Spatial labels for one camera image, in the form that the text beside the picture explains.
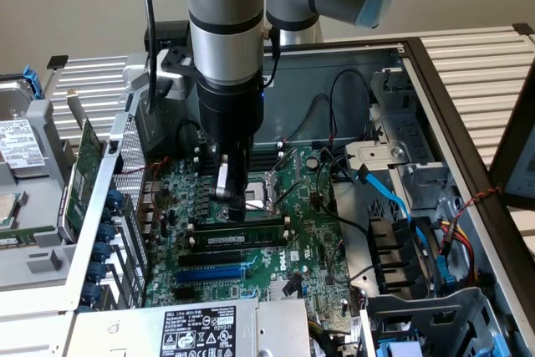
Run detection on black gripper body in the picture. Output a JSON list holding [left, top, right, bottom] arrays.
[[195, 74, 268, 157]]

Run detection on green RAM stick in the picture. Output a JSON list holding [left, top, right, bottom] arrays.
[[0, 225, 59, 250], [196, 225, 288, 249]]

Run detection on black RAM slot white latches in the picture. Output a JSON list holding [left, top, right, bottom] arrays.
[[191, 142, 285, 161], [191, 150, 287, 171], [184, 230, 293, 252], [186, 217, 293, 236]]

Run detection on CPU socket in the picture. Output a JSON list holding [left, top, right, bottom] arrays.
[[215, 175, 279, 222]]

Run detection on thin metal locking lever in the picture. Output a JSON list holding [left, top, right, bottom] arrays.
[[245, 183, 303, 212]]

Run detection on metal socket cover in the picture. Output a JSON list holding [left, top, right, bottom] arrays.
[[269, 146, 303, 207]]

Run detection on long black expansion slot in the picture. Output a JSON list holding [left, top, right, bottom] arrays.
[[178, 249, 243, 269]]

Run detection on green motherboard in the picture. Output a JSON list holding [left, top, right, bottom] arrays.
[[144, 145, 363, 357]]

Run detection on grey metal PC case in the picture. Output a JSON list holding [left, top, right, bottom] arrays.
[[62, 37, 535, 357]]

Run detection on blue expansion slot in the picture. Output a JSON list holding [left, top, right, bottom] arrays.
[[175, 267, 247, 286]]

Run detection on black box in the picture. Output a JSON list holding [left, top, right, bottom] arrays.
[[144, 21, 191, 53]]

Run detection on blue card retention clip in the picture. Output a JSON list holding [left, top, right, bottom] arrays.
[[91, 242, 113, 263], [81, 282, 102, 306], [97, 222, 117, 245], [86, 260, 109, 283], [106, 188, 125, 211]]

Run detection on silver finned heat sink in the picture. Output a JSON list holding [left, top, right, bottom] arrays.
[[268, 278, 305, 301]]

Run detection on green graphics card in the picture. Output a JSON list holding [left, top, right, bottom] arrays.
[[55, 88, 106, 246]]

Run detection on grey power supply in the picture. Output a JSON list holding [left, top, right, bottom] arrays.
[[62, 294, 313, 357]]

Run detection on black plastic fan shroud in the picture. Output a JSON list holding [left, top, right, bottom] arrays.
[[366, 215, 424, 296]]

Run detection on grey metal disk bay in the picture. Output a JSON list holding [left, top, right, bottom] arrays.
[[359, 284, 523, 357], [369, 67, 459, 212]]

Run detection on grey parts rack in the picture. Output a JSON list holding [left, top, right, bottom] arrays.
[[0, 97, 87, 291]]

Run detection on silver CPU chip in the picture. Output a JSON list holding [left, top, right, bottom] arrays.
[[0, 191, 31, 232]]

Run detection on silver hard disk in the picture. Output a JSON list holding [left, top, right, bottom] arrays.
[[0, 80, 50, 178]]

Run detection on blue plastic latch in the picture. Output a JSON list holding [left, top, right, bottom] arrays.
[[434, 254, 457, 291]]

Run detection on light blue plastic carrier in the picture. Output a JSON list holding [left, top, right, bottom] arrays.
[[378, 339, 424, 357]]

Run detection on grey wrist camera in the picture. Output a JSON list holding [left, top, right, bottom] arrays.
[[156, 68, 197, 101]]

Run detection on black looped wire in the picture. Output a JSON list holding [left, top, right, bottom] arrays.
[[176, 120, 202, 153], [298, 93, 335, 147], [329, 68, 373, 143]]

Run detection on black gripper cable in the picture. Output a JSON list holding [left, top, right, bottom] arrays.
[[261, 25, 282, 89]]

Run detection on red black twisted wire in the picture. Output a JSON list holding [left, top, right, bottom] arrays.
[[455, 186, 502, 212], [145, 156, 173, 182]]

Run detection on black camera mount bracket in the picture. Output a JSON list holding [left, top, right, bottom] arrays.
[[157, 48, 200, 81]]

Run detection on black cable plug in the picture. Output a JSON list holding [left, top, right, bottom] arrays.
[[282, 272, 303, 298]]

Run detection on thick black wire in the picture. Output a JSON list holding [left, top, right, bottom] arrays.
[[313, 145, 373, 235]]

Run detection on light grey bay bracket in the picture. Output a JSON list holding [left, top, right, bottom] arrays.
[[344, 140, 419, 175]]

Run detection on blue flat disk wire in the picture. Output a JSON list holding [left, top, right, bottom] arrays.
[[352, 163, 421, 249]]

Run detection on thin black wire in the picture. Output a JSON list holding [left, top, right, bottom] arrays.
[[327, 239, 374, 285]]

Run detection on yellow black wire bundle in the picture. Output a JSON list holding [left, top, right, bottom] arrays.
[[308, 317, 348, 357]]

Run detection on blue disk carrier rail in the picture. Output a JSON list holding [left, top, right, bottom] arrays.
[[23, 64, 46, 102]]

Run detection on coloured power wire bundle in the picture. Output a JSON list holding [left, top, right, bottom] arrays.
[[434, 217, 481, 287]]

